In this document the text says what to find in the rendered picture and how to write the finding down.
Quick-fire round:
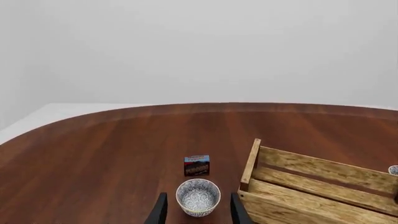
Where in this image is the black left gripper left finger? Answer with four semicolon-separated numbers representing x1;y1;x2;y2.
144;192;169;224

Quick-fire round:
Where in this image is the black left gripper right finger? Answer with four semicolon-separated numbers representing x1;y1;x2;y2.
230;192;252;224

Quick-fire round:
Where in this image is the wooden slat tray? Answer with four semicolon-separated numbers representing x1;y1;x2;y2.
237;138;398;224

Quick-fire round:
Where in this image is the small printed food box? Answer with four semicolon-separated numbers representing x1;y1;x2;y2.
183;153;210;177

